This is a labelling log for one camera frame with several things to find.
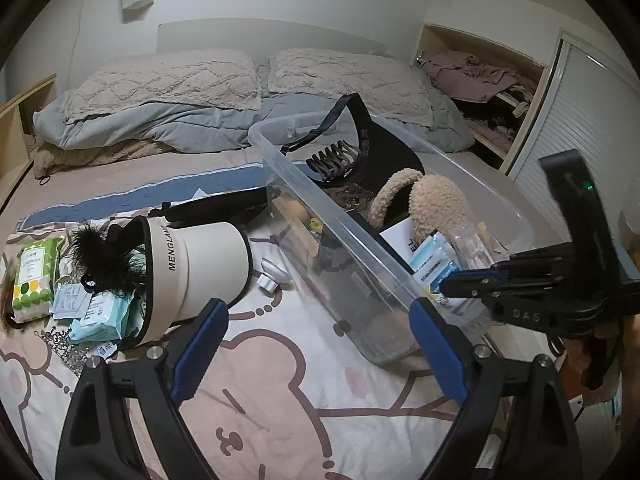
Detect black visor cap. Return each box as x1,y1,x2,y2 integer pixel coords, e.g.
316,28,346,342
279,92,427,207

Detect teal tissue pack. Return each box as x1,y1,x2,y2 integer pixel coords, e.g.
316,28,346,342
66,291,139,344

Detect beige fleece blanket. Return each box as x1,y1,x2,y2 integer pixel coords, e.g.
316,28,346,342
31,136,172,179

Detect white visor cap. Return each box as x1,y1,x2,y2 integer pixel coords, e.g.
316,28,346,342
116,215,254,352

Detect black pouch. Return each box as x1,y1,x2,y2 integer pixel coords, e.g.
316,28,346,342
149,186,272,227

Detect silver rhinestone chain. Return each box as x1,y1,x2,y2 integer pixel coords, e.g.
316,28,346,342
34,326,102,379

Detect white card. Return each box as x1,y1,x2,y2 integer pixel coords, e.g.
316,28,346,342
379,216,427,272

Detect green wet wipes pack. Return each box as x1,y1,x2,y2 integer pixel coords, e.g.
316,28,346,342
9,236,67,324

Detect clear plastic storage box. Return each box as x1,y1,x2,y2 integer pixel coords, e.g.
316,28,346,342
247,111,536,367

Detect beige textured pillow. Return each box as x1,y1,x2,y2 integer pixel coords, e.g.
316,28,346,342
64,49,264,124
266,48,437,127

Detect open closet shelf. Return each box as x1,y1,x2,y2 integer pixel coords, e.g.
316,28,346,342
411,21,552,172

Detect clear plastic case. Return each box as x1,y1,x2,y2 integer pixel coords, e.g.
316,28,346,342
449,221,512,272

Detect grey blue duvet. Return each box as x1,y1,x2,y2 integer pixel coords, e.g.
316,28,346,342
31,91,477,155

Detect white louvred wardrobe door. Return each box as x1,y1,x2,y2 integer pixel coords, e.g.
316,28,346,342
506,29,640,243

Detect pink clothes pile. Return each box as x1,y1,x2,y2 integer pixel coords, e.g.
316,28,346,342
419,51,524,102

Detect fluffy beige earmuffs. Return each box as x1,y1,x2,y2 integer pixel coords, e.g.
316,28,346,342
369,168,471,257

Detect brown hair claw clip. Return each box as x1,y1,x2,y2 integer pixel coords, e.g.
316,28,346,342
304,139,367,184

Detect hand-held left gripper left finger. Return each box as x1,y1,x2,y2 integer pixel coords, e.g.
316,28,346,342
55,297,231,480

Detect beige fitted bed sheet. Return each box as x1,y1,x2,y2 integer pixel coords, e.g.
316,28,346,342
0,147,532,241

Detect wooden bedside shelf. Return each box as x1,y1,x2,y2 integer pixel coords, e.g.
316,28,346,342
0,73,59,202

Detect pale wooden block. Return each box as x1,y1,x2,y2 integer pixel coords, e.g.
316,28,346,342
271,195,322,262

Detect small white round knob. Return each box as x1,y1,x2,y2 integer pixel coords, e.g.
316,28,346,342
258,258,294,294

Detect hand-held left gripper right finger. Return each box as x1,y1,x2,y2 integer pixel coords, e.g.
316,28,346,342
407,296,582,480

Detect blue white mask pack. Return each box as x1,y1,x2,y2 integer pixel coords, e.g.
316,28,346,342
406,231,462,307

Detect small white mask packets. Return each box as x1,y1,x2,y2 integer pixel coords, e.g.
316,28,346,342
51,282,94,319

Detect bear printed bedsheet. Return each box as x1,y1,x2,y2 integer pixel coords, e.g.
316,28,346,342
0,220,501,480

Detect black feather hair clip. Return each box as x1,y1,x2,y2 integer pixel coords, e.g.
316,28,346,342
66,221,147,295

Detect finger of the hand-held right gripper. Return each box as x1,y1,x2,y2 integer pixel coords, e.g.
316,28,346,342
491,241,577,272
439,267,567,302

